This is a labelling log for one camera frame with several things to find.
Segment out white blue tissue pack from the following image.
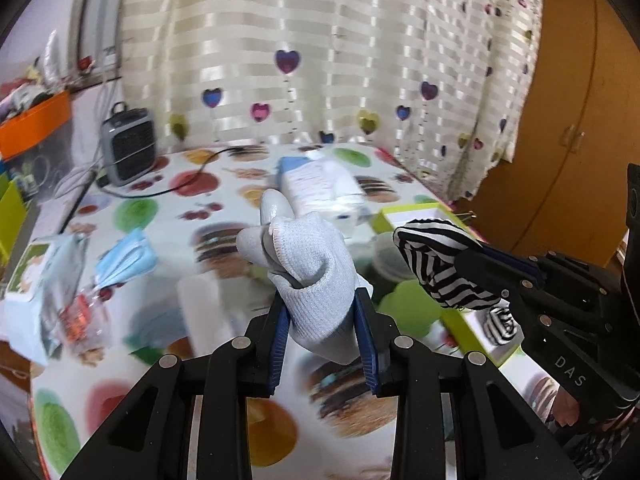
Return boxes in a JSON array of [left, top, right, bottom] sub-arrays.
[[276, 155, 368, 226]]

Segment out yellow-green cardboard box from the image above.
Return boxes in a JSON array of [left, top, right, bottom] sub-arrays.
[[372, 204, 526, 366]]

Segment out clear bag with orange print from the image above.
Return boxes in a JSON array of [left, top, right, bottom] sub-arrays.
[[60, 285, 113, 361]]

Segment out grey small space heater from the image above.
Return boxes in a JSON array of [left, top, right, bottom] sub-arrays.
[[100, 102, 158, 187]]

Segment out wooden wardrobe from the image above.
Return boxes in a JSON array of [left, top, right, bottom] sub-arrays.
[[450, 0, 640, 271]]

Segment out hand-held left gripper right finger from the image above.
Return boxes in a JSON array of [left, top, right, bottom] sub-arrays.
[[354, 287, 583, 480]]

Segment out white knit glove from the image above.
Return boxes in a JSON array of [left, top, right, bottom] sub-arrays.
[[236, 189, 375, 365]]

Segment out black white striped sock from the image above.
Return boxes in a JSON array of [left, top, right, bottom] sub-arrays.
[[482, 307, 521, 346]]

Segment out heart print striped curtain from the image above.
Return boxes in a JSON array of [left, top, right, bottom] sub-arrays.
[[117, 0, 546, 206]]

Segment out light green jar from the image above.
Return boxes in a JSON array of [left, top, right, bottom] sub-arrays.
[[380, 280, 446, 341]]

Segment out black white striped cloth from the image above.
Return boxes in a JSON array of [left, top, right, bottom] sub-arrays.
[[392, 219, 516, 311]]

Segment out fruit print tablecloth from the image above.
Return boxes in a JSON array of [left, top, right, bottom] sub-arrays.
[[27, 142, 566, 480]]

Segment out orange lidded storage box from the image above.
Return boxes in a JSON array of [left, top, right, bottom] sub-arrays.
[[0, 91, 71, 161]]

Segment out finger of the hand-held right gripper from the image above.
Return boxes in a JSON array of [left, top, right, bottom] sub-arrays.
[[452, 246, 548, 291], [497, 280, 561, 361]]

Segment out clear jar with dark contents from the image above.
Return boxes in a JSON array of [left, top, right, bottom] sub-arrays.
[[372, 232, 416, 286]]

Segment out light blue plastic package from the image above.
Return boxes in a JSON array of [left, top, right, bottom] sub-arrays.
[[5, 232, 91, 361]]

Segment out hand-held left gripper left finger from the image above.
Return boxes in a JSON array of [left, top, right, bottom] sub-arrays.
[[60, 292, 292, 480]]

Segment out green cardboard box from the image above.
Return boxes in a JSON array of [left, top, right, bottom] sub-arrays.
[[0, 175, 38, 261]]

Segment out person's right hand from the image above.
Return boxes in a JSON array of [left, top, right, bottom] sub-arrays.
[[547, 385, 588, 428]]

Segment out light blue face mask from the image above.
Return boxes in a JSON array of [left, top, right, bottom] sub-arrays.
[[95, 227, 157, 291]]

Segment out black power cable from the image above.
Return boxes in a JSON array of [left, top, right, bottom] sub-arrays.
[[97, 146, 271, 196]]

